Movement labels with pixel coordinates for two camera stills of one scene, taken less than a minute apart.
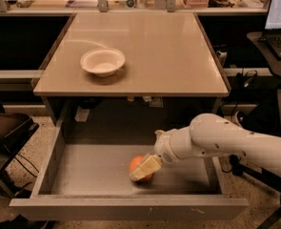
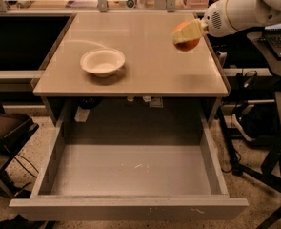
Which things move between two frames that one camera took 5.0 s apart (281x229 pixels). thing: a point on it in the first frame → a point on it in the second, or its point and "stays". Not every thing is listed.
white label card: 82,114 stays
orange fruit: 135,163 → 187,35
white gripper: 163,147 → 216,20
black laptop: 277,35 stays
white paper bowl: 104,62 stays
